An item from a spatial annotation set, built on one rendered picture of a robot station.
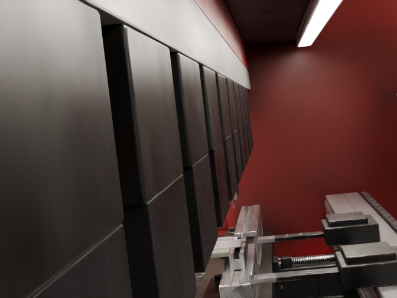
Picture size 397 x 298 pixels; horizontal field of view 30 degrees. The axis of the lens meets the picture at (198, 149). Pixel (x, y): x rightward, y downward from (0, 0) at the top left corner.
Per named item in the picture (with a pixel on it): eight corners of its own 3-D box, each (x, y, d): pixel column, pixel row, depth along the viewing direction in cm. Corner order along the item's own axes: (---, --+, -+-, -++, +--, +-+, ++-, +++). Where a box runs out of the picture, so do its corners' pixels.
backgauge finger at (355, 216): (255, 242, 167) (253, 220, 166) (373, 231, 164) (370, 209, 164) (254, 253, 155) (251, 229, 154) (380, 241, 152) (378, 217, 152)
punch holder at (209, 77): (161, 213, 91) (145, 79, 90) (230, 207, 90) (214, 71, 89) (139, 236, 76) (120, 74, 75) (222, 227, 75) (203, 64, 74)
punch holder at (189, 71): (130, 245, 71) (109, 73, 70) (218, 236, 70) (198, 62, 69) (93, 284, 56) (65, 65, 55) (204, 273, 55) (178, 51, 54)
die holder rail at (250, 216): (244, 235, 241) (241, 206, 241) (263, 233, 240) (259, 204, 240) (237, 269, 191) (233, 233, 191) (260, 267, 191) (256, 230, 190)
